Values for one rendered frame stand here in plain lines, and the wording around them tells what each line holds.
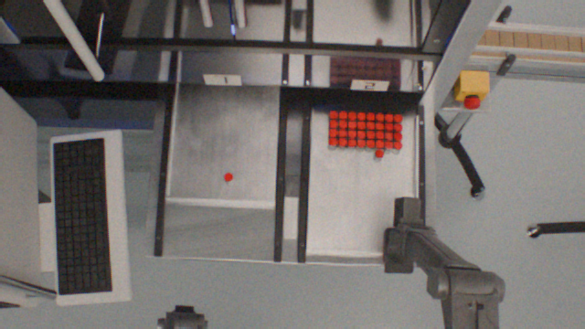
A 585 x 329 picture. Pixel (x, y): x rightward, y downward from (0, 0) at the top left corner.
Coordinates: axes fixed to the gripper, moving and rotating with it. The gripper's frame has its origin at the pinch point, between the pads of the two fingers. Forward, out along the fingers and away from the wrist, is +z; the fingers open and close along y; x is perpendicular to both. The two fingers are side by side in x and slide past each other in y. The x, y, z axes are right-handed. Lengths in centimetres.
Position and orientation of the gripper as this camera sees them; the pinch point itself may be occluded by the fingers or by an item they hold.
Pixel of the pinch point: (393, 256)
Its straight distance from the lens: 174.1
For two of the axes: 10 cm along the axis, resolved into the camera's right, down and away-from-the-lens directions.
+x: -10.0, -0.4, 0.0
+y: 0.4, -9.6, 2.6
